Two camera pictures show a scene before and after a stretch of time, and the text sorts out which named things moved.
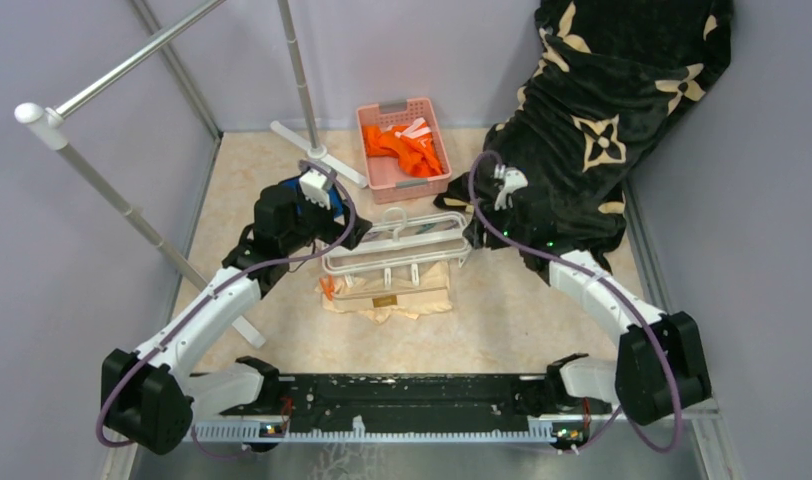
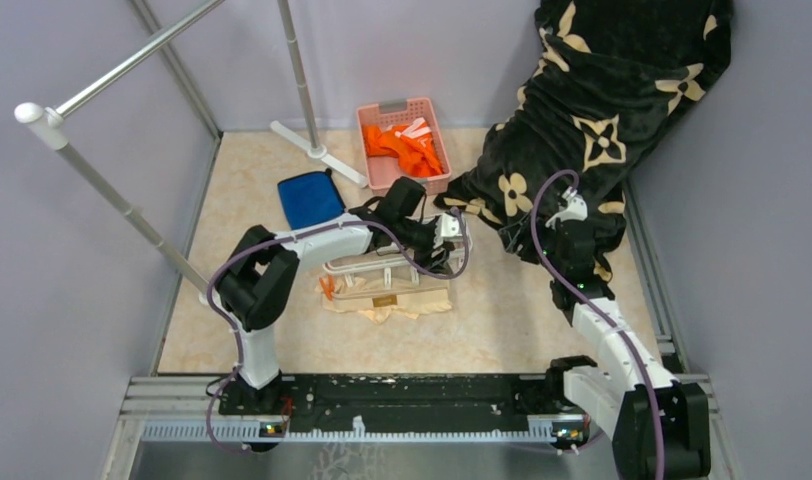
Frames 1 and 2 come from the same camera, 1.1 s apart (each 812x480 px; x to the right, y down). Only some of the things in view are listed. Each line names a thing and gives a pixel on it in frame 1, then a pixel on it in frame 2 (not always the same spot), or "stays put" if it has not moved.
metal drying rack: [45, 124] stays put
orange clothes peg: [328, 287] stays put
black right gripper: [474, 233] -> [518, 234]
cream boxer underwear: [366, 292] stays put
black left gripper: [335, 229] -> [426, 260]
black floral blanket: [608, 75] stays put
